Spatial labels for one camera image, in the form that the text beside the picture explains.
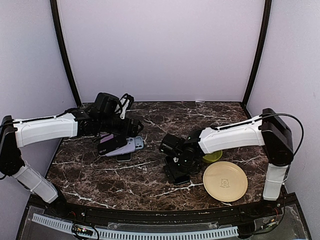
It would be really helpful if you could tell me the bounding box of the green plastic bowl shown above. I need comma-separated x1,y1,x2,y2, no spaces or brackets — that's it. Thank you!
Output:
202,150,223,164

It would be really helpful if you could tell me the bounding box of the silver edged phone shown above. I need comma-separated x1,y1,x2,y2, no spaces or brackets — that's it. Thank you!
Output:
116,152,132,162

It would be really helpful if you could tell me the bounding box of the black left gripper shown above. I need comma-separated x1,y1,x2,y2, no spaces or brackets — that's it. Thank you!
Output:
99,115,144,138

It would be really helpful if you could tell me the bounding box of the purple phone case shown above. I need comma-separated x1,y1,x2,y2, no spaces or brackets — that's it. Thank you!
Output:
100,134,114,143

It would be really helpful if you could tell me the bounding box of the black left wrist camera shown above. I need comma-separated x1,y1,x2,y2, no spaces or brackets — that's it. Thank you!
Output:
90,92,135,119

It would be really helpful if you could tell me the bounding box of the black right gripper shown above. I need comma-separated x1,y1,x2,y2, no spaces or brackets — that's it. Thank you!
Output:
163,156,201,183

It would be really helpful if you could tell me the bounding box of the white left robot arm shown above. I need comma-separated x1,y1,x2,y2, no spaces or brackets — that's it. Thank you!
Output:
0,108,144,218

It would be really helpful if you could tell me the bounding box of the light blue phone case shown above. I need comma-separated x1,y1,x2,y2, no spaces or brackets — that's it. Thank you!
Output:
134,136,144,150

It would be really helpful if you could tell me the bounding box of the white cable duct strip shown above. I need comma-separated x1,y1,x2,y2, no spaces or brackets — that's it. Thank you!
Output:
31,213,239,240

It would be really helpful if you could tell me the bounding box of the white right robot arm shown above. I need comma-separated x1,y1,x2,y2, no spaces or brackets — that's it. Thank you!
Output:
159,108,305,217

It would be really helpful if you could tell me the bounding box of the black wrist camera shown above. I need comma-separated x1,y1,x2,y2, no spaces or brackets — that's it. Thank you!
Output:
90,92,135,119
159,133,185,158

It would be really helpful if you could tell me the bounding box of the lilac phone case with ring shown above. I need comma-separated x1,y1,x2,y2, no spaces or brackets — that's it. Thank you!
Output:
105,137,136,157

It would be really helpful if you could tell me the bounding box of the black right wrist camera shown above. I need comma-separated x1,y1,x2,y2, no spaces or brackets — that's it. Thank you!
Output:
159,133,185,158

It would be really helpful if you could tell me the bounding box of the beige round plate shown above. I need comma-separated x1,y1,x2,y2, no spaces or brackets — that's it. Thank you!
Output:
202,161,248,202

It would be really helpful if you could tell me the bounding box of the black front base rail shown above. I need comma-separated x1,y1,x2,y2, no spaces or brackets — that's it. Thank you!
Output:
29,192,298,228

